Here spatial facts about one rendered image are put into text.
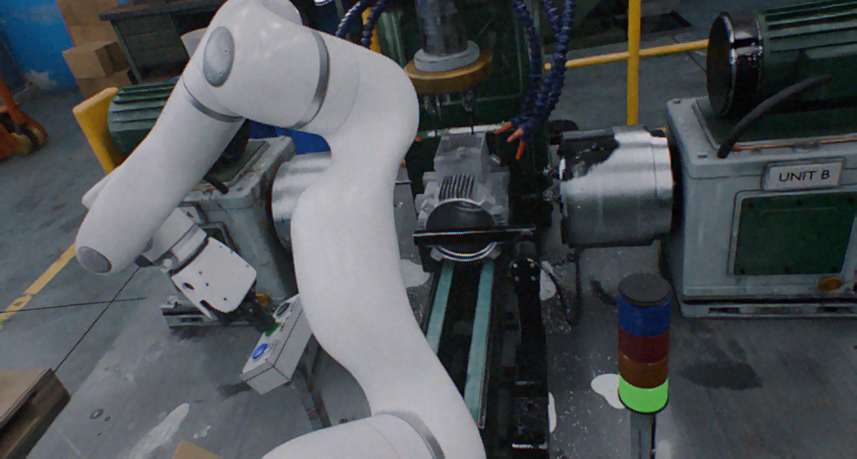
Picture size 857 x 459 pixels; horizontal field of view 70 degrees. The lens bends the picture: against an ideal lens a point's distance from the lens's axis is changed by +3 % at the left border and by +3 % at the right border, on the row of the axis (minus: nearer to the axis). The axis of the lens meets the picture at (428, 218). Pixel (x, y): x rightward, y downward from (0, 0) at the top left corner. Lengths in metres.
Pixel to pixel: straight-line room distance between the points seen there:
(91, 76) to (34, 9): 1.21
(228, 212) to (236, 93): 0.80
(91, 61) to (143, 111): 5.43
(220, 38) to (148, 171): 0.33
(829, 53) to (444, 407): 0.85
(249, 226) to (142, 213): 0.51
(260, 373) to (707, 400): 0.76
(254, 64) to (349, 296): 0.22
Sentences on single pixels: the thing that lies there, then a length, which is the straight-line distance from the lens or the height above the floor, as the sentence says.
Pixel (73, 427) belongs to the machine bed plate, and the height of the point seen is 0.80.
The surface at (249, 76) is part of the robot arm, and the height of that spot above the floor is 1.56.
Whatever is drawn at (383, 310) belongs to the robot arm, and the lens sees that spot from 0.53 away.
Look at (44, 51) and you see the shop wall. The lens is 8.05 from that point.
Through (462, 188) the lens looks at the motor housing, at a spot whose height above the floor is 1.10.
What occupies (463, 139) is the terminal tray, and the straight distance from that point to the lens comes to 1.36.
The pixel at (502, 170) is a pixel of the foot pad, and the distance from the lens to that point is 1.33.
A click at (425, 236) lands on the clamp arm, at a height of 1.02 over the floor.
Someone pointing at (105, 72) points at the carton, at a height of 0.34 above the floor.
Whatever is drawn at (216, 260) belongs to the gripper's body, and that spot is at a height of 1.21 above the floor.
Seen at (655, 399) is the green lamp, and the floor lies 1.05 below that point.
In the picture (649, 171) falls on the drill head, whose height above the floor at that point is 1.12.
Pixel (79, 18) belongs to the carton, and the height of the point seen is 0.76.
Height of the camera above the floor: 1.70
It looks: 31 degrees down
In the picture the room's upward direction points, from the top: 11 degrees counter-clockwise
